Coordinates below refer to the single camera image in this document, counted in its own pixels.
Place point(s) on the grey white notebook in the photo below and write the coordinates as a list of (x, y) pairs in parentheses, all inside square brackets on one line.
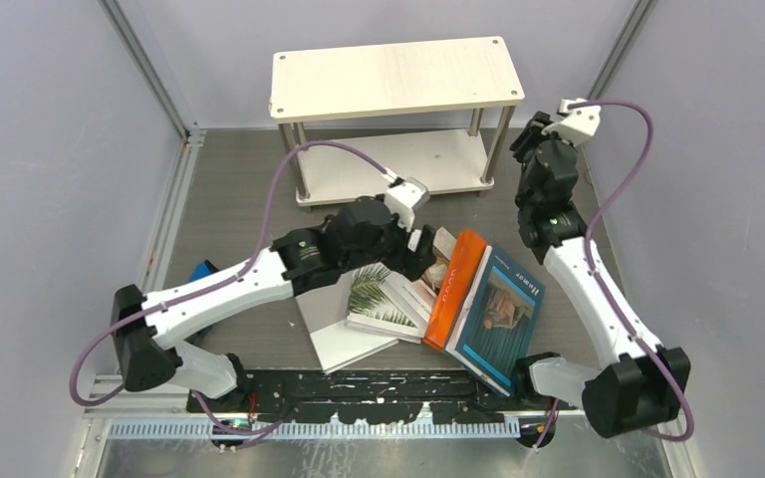
[(336, 345)]

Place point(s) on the white coffee cover book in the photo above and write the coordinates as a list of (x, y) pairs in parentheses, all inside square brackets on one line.
[(425, 280)]

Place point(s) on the teal Humor book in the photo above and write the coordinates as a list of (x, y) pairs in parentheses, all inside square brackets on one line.
[(496, 321)]

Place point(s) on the white two-tier shelf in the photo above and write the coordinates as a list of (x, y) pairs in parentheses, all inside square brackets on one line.
[(474, 75)]

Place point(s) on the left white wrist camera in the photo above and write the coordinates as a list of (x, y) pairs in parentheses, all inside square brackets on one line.
[(404, 197)]

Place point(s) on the blue grey cloth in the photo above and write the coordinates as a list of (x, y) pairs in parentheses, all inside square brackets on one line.
[(202, 270)]

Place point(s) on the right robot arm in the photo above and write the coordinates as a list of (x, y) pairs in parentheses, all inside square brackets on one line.
[(638, 383)]

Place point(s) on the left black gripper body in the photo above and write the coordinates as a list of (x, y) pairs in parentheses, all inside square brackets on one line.
[(392, 250)]

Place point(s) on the white palm leaf book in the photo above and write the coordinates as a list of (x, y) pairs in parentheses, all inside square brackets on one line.
[(385, 303)]

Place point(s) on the orange book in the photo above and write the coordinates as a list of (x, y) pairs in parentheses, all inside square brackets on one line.
[(466, 257)]

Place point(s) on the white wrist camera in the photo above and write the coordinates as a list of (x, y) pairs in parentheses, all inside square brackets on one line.
[(404, 197), (578, 124)]

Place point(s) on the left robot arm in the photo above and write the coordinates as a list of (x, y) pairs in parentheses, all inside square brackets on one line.
[(153, 330)]

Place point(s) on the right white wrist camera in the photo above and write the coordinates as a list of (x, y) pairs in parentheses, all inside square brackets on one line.
[(578, 124)]

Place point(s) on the white slotted cable duct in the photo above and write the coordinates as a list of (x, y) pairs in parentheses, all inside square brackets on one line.
[(423, 428)]

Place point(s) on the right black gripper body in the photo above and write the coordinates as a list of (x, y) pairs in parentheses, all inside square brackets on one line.
[(523, 198)]

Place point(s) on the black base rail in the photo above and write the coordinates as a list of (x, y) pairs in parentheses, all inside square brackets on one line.
[(376, 396)]

